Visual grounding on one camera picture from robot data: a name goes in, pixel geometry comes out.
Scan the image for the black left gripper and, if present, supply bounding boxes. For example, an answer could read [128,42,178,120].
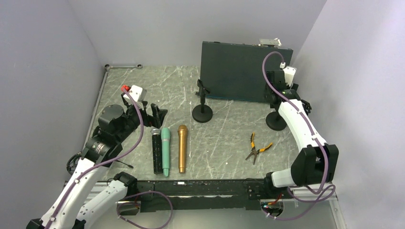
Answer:
[117,101,168,143]

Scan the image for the mint green toy microphone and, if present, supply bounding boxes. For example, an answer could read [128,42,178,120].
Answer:
[161,127,171,177]

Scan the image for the black silver-mesh microphone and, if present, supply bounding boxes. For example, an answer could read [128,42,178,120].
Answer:
[151,128,163,175]

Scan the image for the gold microphone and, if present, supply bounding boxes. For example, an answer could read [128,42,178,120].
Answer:
[178,125,188,174]

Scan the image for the black stand with shock mount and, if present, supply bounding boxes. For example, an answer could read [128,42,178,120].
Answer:
[266,98,312,132]

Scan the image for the black round-base mic stand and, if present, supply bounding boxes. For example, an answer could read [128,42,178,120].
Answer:
[192,79,213,123]

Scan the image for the black tripod mic stand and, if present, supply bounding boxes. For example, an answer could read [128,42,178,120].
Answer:
[65,153,134,175]

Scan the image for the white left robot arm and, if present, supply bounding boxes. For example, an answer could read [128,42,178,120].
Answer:
[27,102,168,229]

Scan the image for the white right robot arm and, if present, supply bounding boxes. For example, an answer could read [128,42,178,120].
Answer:
[263,70,339,198]

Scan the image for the white device behind panel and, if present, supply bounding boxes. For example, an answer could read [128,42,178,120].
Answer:
[258,38,282,48]

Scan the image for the dark grey upright panel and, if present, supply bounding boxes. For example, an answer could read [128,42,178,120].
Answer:
[200,41,293,103]

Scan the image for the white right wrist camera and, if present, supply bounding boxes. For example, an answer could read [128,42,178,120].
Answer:
[280,62,297,88]

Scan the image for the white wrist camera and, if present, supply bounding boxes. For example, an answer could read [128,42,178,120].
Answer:
[280,62,297,88]
[121,85,147,102]

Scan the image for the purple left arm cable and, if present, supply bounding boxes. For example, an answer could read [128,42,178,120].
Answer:
[44,90,174,229]

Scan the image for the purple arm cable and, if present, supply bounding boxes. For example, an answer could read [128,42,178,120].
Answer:
[44,90,174,229]
[261,51,337,221]

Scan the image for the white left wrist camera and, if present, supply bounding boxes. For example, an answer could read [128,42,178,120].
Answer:
[121,85,147,102]

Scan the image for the aluminium table edge rail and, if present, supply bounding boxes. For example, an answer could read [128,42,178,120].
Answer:
[85,69,109,143]

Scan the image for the silver ring spanner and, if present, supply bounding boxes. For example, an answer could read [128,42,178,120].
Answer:
[104,64,143,71]

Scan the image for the yellow handle pliers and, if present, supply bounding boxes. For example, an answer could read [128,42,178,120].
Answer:
[246,132,273,165]

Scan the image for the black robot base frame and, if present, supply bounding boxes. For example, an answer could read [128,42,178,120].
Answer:
[107,172,295,213]

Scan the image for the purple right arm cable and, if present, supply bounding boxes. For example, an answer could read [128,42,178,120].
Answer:
[261,51,337,221]

